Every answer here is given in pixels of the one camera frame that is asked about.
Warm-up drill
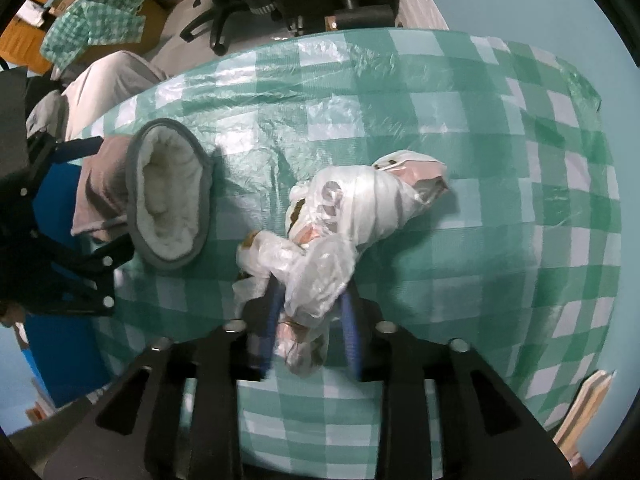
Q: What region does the white plastic bag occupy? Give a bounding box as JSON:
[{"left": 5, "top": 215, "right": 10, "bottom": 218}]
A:
[{"left": 232, "top": 150, "right": 448, "bottom": 377}]

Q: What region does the blue cardboard box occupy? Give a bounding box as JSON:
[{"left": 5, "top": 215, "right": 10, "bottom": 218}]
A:
[{"left": 22, "top": 156, "right": 114, "bottom": 410}]

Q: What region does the orange wooden door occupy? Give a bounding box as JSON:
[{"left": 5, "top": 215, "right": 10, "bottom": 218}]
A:
[{"left": 0, "top": 0, "right": 91, "bottom": 76}]

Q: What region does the green checkered cloth on box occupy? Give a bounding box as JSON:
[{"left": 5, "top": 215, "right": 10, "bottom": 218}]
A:
[{"left": 40, "top": 0, "right": 145, "bottom": 70}]

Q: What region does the green checkered tablecloth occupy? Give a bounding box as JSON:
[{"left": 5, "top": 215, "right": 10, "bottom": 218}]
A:
[{"left": 86, "top": 29, "right": 622, "bottom": 428}]

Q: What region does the small brown cardboard box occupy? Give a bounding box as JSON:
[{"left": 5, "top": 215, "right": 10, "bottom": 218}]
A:
[{"left": 324, "top": 13, "right": 346, "bottom": 32}]

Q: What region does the black dumbbell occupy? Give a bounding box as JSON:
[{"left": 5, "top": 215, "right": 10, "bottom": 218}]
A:
[{"left": 334, "top": 0, "right": 396, "bottom": 29}]

